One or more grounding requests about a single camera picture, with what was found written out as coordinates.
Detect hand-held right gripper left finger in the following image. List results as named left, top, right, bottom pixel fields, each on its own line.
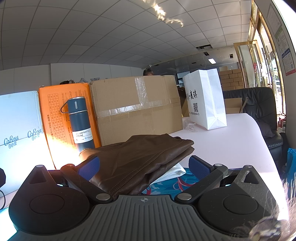
left=22, top=156, right=114, bottom=204

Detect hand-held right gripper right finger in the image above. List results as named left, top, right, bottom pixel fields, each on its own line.
left=174, top=155, right=266, bottom=204

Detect brown pants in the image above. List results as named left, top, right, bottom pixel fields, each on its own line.
left=79, top=134, right=195, bottom=196

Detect white cloth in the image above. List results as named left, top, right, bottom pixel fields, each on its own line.
left=158, top=162, right=186, bottom=183

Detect blue printed cloth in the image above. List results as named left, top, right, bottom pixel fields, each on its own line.
left=141, top=168, right=199, bottom=197

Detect clear plastic wrap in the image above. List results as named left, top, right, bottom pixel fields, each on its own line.
left=183, top=118, right=199, bottom=133

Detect blue vacuum bottle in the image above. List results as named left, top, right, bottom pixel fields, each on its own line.
left=60, top=96, right=96, bottom=154

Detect white and blue box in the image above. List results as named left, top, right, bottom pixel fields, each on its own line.
left=0, top=91, right=55, bottom=173

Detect open brown cardboard box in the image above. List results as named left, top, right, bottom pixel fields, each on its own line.
left=178, top=86, right=189, bottom=117

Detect orange box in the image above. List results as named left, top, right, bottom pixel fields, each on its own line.
left=38, top=83, right=102, bottom=169

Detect white paper bag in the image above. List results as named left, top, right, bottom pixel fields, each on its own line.
left=183, top=68, right=227, bottom=131

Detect flat cardboard box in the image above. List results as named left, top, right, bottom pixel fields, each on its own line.
left=225, top=98, right=243, bottom=114

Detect large taped cardboard box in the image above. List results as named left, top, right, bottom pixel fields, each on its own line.
left=89, top=75, right=184, bottom=147

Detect dark cushion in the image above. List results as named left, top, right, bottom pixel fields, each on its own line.
left=257, top=122, right=275, bottom=138

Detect black armchair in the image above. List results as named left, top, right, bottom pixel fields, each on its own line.
left=222, top=87, right=284, bottom=160

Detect grey fur cuff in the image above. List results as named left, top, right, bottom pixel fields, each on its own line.
left=231, top=176, right=296, bottom=241

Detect stack of cardboard boxes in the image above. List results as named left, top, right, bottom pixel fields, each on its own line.
left=218, top=66, right=245, bottom=91

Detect blue bag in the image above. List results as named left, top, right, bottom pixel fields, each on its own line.
left=287, top=148, right=296, bottom=179

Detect gold framed glass door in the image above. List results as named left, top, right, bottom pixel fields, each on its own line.
left=233, top=40, right=262, bottom=88

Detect wall poster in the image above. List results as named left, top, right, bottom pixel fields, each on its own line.
left=266, top=3, right=296, bottom=77

